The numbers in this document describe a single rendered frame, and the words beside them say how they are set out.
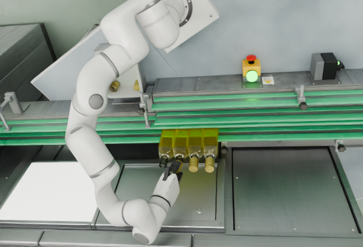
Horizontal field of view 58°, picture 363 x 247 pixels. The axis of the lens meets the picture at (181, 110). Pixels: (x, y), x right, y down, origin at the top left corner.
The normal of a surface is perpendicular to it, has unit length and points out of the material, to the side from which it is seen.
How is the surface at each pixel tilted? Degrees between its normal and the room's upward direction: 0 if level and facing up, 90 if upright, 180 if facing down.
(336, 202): 90
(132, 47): 32
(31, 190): 90
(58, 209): 90
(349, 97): 90
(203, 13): 5
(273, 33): 0
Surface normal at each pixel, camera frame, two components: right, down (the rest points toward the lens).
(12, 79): 0.99, -0.04
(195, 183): -0.12, -0.81
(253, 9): -0.11, 0.58
